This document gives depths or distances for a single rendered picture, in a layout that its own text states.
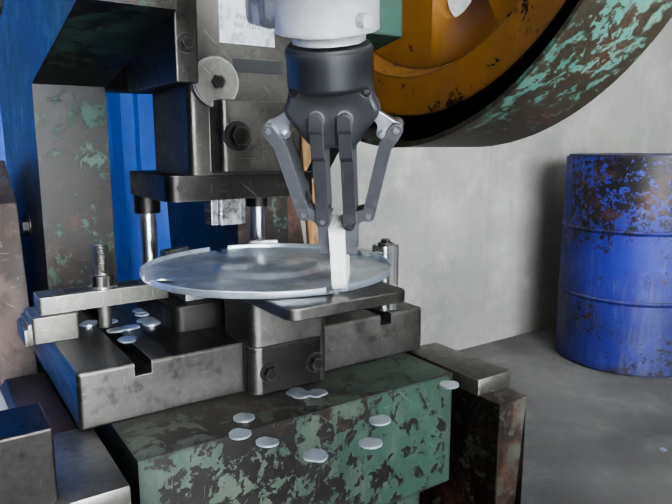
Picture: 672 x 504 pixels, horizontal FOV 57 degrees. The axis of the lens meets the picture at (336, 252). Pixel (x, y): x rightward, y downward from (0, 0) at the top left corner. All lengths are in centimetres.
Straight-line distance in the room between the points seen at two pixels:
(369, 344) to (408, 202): 176
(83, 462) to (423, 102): 69
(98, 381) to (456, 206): 221
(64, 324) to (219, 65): 34
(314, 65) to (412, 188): 205
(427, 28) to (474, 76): 17
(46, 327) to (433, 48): 69
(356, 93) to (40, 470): 40
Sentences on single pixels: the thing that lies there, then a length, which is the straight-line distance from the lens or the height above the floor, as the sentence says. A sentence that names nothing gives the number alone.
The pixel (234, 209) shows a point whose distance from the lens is 82.
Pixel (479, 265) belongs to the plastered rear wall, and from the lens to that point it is 288.
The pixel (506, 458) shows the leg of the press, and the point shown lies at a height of 55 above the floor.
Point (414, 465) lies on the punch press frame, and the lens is 81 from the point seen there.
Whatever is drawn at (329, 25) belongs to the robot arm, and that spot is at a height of 102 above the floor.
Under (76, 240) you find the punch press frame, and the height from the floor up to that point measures 79.
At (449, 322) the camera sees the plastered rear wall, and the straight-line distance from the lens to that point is 281.
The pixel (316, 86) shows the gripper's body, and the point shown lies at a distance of 52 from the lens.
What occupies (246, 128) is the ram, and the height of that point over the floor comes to 94.
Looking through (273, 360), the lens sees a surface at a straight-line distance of 71.
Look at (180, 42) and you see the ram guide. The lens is 70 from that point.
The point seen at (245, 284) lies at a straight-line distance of 65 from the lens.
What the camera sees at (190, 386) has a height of 67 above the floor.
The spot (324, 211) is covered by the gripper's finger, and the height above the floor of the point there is 86.
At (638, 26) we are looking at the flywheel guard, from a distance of 89.
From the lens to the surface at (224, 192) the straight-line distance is 76.
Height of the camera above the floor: 93
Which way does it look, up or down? 10 degrees down
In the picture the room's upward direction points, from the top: straight up
